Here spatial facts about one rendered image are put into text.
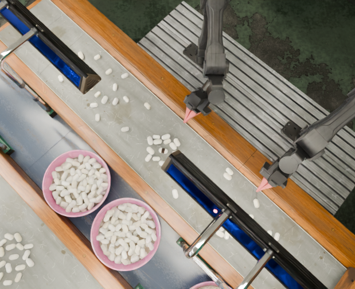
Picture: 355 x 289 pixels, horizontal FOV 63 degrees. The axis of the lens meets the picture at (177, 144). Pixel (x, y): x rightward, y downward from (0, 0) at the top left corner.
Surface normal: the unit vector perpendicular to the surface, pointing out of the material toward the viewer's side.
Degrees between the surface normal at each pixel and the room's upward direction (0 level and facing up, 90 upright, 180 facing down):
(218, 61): 19
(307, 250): 0
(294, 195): 0
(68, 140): 0
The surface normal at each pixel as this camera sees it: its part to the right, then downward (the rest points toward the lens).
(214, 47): 0.02, 0.08
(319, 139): -0.22, -0.06
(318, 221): 0.03, -0.25
